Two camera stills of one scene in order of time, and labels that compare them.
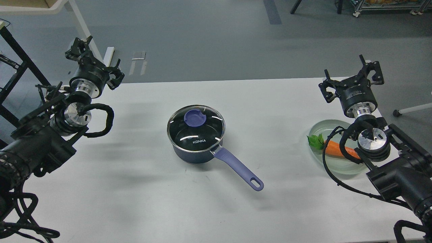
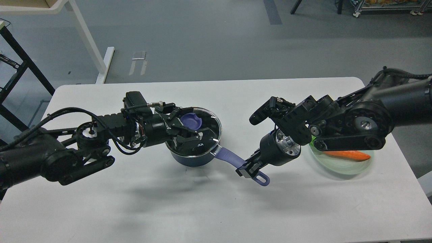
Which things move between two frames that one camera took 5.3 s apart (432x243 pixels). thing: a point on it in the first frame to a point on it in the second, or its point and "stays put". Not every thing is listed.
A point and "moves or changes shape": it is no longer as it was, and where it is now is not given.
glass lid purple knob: (194, 117) moves or changes shape
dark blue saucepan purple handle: (230, 158) moves or changes shape
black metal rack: (4, 109) stays put
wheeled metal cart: (416, 7) stays put
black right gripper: (356, 96) to (276, 148)
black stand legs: (340, 2) stays put
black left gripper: (91, 76) to (157, 129)
